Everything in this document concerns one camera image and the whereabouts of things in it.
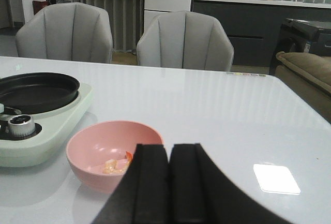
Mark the right grey upholstered chair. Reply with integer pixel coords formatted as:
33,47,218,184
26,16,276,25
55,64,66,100
137,11,234,71

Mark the beige cushioned sofa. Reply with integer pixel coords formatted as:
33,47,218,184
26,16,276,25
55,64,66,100
275,52,330,122

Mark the dark grey kitchen counter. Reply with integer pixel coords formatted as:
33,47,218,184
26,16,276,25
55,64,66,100
192,0,330,67

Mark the grey upholstered chair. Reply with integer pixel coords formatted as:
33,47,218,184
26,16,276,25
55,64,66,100
137,11,234,71
16,2,113,64

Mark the cooked shrimp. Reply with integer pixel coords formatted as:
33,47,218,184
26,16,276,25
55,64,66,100
102,151,133,174

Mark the black round frying pan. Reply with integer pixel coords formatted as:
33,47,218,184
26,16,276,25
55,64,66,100
1,72,80,114

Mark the pink plastic bowl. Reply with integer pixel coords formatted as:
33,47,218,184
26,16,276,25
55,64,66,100
66,120,163,194

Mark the left grey upholstered chair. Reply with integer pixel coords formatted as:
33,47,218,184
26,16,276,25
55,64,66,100
16,2,113,64

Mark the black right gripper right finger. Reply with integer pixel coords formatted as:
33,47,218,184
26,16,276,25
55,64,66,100
170,143,287,223

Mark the mint green breakfast maker base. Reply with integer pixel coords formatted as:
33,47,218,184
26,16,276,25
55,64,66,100
1,83,93,168

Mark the right silver control knob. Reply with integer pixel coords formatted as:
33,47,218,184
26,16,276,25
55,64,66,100
8,114,35,137

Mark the red bin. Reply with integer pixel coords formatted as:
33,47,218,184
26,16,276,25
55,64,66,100
32,0,49,15

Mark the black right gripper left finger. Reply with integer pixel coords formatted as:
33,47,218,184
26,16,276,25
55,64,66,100
92,144,169,223

